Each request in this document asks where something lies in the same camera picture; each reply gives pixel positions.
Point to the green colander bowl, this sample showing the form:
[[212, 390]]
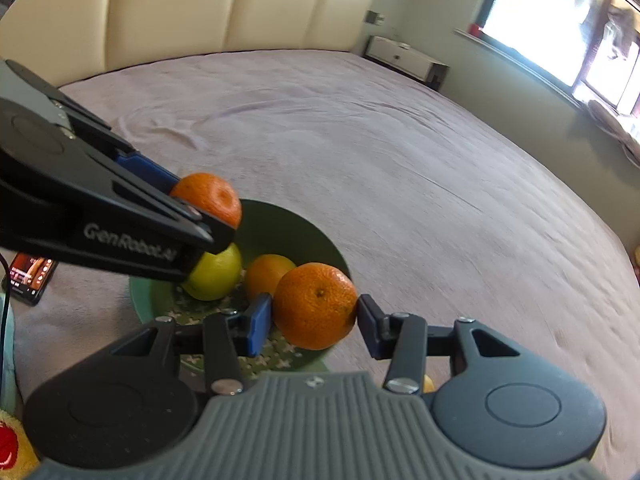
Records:
[[272, 240]]

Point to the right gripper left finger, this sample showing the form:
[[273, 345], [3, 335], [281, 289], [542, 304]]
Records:
[[227, 337]]

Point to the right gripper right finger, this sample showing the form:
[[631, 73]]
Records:
[[399, 338]]

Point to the pink bed blanket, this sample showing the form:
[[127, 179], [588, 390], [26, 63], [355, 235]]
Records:
[[530, 300]]

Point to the cream padded headboard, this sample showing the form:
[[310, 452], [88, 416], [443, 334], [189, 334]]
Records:
[[67, 40]]

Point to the cushion on window sill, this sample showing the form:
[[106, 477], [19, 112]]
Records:
[[612, 127]]

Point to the green yellow pear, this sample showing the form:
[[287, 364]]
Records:
[[215, 275]]

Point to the wall socket panel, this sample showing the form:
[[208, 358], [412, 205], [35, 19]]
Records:
[[375, 18]]

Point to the tangerine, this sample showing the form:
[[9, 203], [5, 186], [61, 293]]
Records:
[[211, 194], [314, 306]]

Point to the large orange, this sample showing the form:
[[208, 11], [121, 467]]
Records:
[[264, 274]]

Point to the smartphone with lit screen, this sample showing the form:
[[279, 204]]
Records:
[[29, 276]]

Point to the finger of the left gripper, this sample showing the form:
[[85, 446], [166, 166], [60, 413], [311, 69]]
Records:
[[95, 132], [150, 222]]

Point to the white bedside cabinet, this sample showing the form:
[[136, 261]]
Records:
[[404, 59]]

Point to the red cup on sill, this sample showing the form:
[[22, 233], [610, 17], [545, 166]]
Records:
[[474, 29]]

